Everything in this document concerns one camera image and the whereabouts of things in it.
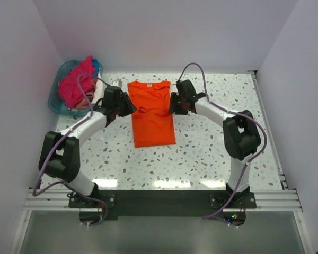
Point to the magenta t shirt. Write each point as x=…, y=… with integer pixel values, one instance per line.
x=69, y=90

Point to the white t shirt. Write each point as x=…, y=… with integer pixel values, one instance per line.
x=99, y=90

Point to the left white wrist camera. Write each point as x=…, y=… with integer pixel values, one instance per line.
x=118, y=83

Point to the orange t shirt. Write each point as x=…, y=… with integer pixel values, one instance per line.
x=152, y=122

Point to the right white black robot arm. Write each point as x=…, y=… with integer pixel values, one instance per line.
x=241, y=135

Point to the teal laundry basket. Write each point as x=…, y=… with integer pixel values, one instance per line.
x=55, y=103

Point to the light pink t shirt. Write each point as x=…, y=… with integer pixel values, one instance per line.
x=83, y=104

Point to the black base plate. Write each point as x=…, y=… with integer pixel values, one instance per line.
x=110, y=205

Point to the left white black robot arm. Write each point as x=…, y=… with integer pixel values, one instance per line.
x=60, y=154

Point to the blue t shirt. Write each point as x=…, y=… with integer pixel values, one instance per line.
x=97, y=66

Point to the aluminium rail frame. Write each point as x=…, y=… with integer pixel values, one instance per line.
x=267, y=177

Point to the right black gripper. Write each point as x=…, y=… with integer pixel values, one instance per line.
x=174, y=97

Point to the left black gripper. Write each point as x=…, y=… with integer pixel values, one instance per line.
x=130, y=107

